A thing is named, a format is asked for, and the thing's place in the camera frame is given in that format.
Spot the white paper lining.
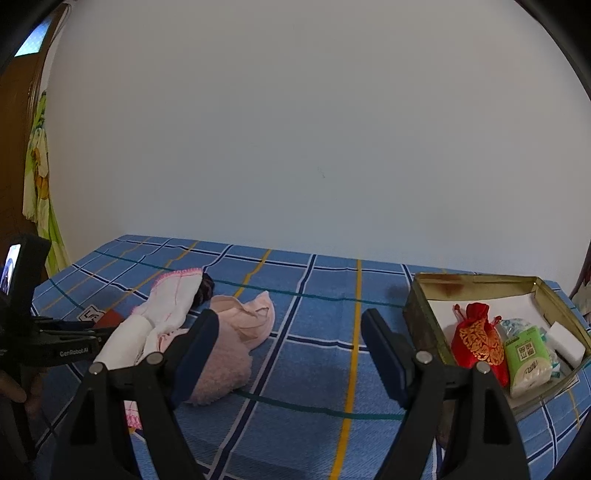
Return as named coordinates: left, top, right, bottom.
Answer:
left=427, top=295, right=561, bottom=335

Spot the patterned checked fabric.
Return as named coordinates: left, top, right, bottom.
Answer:
left=570, top=249, right=591, bottom=319

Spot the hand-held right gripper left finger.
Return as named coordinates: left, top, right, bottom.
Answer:
left=60, top=308, right=220, bottom=480

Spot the red gold drawstring pouch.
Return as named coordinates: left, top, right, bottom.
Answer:
left=451, top=302, right=510, bottom=387

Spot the white towel with pink trim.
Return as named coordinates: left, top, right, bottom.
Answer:
left=124, top=268, right=205, bottom=428

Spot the rusty metal tin box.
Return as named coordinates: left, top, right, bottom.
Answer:
left=403, top=271, right=591, bottom=407

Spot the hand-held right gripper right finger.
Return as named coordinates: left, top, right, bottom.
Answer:
left=360, top=308, right=532, bottom=480

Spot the yellow green hanging cloth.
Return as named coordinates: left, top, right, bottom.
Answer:
left=22, top=90, right=70, bottom=278

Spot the brown wooden door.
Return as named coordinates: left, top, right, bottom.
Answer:
left=0, top=9, right=51, bottom=278

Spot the person's left hand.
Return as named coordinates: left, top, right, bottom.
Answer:
left=0, top=369, right=44, bottom=417

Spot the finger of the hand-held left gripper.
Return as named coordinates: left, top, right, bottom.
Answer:
left=31, top=315, right=122, bottom=343

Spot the white foam sponge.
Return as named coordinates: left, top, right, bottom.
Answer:
left=546, top=322, right=589, bottom=368

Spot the green tissue packet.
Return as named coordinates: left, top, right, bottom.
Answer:
left=503, top=325, right=553, bottom=399

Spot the blue plaid bed sheet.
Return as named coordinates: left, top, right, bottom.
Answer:
left=28, top=234, right=591, bottom=480

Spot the dark purple scrunchie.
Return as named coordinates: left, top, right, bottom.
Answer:
left=191, top=272, right=214, bottom=308

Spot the small transom window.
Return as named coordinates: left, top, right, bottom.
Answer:
left=14, top=21, right=51, bottom=57

